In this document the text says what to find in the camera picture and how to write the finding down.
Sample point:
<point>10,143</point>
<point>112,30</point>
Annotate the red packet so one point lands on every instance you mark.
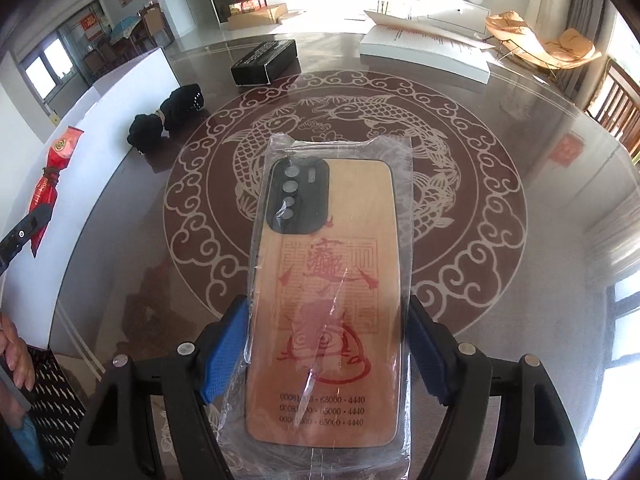
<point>57,155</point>

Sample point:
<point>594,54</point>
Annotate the table with green tablecloth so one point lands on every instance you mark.
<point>123,29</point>

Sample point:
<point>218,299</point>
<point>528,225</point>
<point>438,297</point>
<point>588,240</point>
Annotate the brown dining chair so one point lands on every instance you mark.
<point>156,27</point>

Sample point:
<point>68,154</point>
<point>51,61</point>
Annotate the black scrunchie with tan band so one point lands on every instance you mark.
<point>180,102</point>

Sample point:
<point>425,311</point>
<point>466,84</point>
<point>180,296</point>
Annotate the wooden chair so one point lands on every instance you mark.
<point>617,105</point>

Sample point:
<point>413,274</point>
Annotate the wooden phone case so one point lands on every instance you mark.
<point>330,310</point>

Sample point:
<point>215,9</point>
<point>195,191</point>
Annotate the open white box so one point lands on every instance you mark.
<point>425,55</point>

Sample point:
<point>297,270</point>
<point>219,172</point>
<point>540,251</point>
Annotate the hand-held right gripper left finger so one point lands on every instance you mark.
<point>222,360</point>

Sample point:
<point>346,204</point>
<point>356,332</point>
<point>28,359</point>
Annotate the orange lounge chair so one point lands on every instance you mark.
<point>540,42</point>

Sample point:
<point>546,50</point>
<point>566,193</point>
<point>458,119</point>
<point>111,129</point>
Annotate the white television cabinet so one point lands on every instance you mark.
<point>350,2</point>

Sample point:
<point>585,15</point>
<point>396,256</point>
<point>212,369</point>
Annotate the black patterned cloth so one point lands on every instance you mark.
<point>55,400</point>

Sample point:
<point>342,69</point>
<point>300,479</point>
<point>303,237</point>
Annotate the black rectangular box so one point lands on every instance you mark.
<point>265,62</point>

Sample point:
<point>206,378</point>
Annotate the grey and beige curtain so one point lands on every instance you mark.
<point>575,20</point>

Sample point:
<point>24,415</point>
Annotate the red window poster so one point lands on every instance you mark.
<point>91,25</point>

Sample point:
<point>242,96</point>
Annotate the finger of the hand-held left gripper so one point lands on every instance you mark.
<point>25,237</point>

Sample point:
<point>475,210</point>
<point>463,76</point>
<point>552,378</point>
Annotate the person's left hand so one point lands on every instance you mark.
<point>17,355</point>

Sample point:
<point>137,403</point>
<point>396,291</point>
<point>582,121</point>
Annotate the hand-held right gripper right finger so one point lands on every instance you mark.
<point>425,355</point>

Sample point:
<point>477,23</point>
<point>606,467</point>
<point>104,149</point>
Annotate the white panel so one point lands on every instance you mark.
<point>100,135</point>

